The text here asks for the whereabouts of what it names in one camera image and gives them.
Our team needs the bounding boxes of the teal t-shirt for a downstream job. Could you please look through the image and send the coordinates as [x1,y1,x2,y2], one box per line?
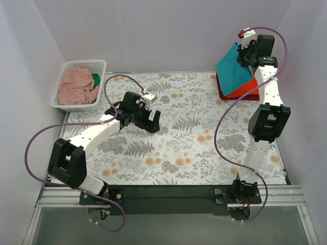
[216,43,256,98]

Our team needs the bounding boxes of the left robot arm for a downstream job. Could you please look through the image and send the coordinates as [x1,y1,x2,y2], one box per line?
[48,91,160,204]

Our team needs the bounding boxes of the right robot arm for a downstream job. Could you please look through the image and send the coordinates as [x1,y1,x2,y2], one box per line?
[230,31,291,203]

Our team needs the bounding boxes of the folded orange t-shirt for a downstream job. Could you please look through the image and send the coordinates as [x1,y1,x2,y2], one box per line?
[216,73,259,99]

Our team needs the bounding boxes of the folded dark red t-shirt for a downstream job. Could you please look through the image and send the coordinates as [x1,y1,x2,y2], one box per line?
[216,73,260,102]

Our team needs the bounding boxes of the floral patterned table mat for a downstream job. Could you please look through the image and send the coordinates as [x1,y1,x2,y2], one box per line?
[61,73,259,185]

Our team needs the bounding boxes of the green garment in basket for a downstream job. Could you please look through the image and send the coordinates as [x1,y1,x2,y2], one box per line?
[91,73,101,104]

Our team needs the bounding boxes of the white plastic laundry basket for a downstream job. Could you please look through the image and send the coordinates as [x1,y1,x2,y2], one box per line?
[51,59,106,112]

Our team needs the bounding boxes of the pink crumpled garment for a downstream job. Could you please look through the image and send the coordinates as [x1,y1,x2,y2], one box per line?
[59,66,94,105]

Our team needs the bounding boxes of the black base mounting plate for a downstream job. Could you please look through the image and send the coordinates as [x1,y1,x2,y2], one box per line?
[79,184,262,216]

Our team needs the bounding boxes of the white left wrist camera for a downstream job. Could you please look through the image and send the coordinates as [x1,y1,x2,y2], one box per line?
[141,93,157,111]

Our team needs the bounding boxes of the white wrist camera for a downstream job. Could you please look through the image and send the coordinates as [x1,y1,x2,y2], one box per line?
[141,93,157,111]
[238,28,256,50]

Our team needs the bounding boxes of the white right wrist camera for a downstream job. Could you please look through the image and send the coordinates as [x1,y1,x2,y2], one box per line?
[238,28,256,50]

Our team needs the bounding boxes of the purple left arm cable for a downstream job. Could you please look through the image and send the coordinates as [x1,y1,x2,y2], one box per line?
[24,74,147,232]

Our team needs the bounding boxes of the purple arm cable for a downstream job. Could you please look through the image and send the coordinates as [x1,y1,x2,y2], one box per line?
[214,26,289,223]
[24,74,147,232]

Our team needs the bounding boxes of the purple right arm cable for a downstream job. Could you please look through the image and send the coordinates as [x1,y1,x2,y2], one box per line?
[214,26,289,223]

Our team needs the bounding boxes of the aluminium frame rail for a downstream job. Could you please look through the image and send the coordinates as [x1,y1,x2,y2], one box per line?
[36,185,307,207]

